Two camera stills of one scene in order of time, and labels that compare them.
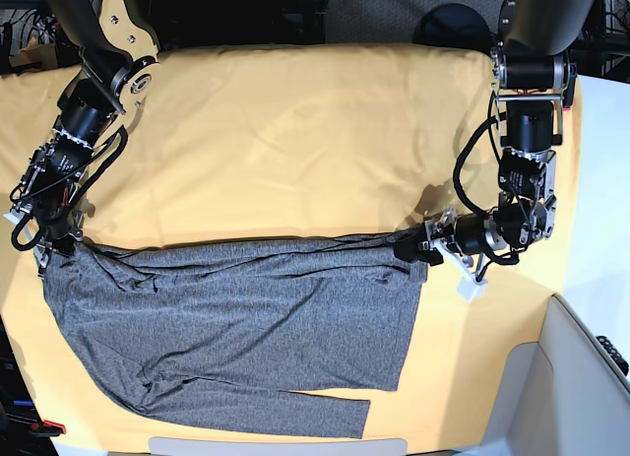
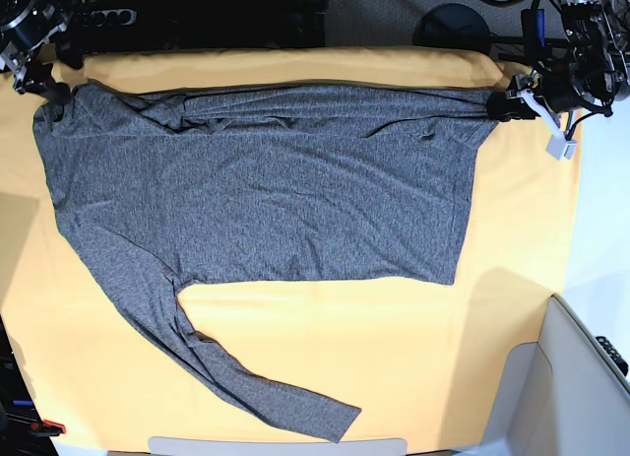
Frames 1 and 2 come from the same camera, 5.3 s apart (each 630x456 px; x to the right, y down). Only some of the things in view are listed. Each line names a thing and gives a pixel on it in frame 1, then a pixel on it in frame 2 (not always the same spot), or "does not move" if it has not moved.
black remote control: [613, 354] does not move
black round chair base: [454, 25] does not move
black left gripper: [44, 240] -> [31, 73]
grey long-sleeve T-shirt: [160, 322] -> [166, 186]
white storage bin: [562, 395] does not move
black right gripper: [443, 236] -> [506, 106]
